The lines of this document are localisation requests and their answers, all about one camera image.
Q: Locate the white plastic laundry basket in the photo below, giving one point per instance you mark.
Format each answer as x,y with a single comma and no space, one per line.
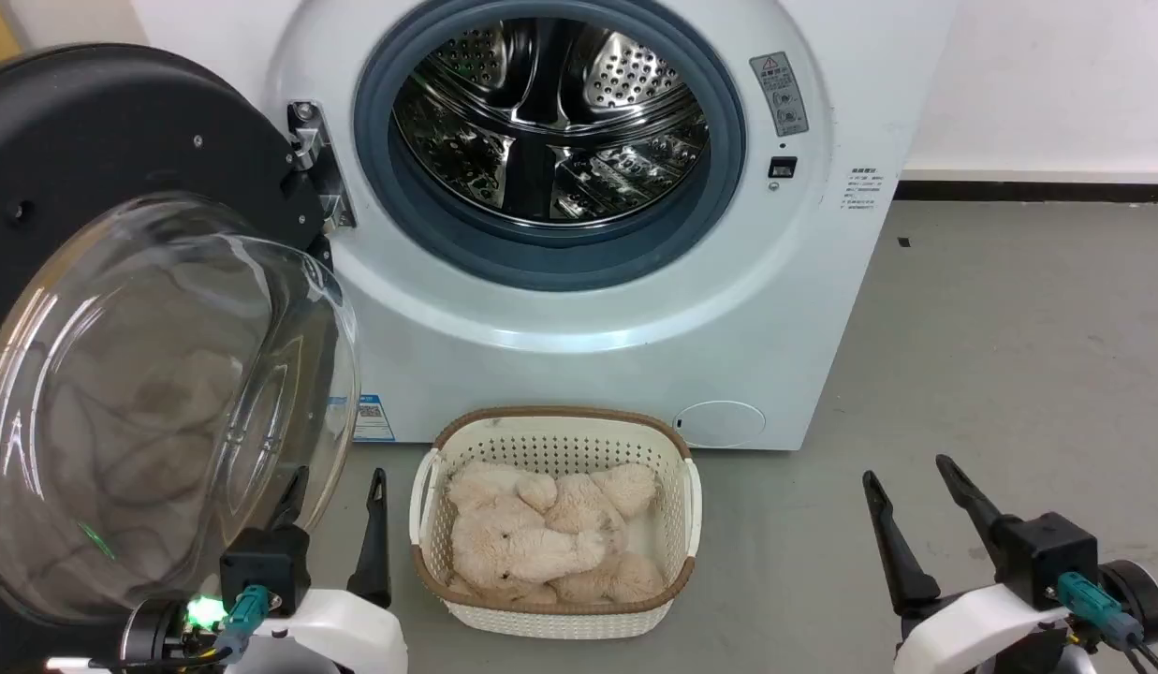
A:
550,438

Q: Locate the black washer door glass bowl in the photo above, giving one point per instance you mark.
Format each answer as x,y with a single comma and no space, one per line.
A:
120,140

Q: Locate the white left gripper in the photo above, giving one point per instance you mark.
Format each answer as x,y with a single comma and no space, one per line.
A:
344,641

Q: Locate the round white filter cover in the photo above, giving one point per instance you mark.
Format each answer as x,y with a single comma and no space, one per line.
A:
720,424

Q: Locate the black door latch slot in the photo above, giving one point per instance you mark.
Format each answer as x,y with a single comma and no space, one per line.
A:
782,168

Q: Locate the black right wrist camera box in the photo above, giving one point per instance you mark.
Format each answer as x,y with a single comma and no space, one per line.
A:
1047,557

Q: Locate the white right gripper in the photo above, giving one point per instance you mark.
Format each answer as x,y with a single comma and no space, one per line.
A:
972,637

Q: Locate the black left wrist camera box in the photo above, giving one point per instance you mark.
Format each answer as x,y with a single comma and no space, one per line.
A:
265,562

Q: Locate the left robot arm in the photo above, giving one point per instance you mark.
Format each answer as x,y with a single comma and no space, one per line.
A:
150,638

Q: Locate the beige plush toy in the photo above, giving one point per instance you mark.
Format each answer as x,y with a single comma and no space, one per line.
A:
532,548

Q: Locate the white front-load washing machine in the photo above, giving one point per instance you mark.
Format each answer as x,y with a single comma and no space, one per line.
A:
588,356

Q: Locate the grey warning sticker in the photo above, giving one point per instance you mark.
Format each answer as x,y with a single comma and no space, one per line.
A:
780,94

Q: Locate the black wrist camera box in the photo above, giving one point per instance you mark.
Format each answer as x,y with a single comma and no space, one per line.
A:
1047,557
265,562

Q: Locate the blue white energy label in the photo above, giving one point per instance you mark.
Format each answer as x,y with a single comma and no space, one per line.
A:
373,418

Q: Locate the metal door hinge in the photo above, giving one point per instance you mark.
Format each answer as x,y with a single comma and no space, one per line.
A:
318,159

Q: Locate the stainless steel perforated drum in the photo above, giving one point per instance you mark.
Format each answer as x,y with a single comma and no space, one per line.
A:
550,122

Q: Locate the small printed text label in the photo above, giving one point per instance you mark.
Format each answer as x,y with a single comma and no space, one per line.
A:
860,189

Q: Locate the black baseboard strip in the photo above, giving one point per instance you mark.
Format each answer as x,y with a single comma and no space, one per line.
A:
1037,191

